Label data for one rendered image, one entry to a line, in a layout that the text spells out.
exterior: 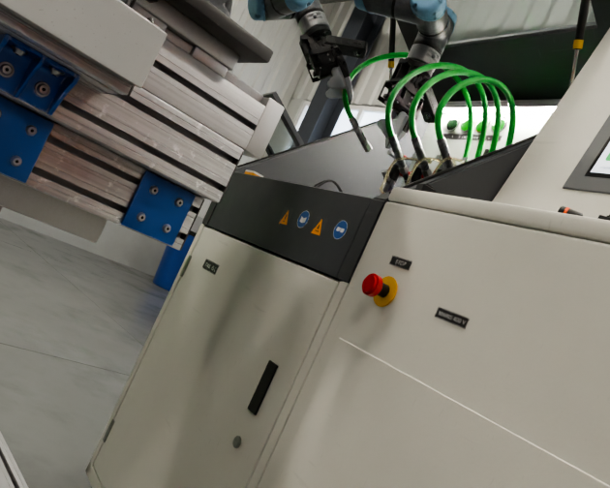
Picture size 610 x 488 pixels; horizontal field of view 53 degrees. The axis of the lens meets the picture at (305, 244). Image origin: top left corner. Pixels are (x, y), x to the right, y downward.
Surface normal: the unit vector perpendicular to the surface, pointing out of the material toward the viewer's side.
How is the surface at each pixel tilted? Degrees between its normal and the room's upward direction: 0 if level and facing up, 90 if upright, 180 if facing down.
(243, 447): 90
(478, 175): 90
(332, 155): 90
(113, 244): 90
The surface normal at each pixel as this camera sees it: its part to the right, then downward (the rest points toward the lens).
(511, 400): -0.75, -0.38
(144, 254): 0.61, 0.22
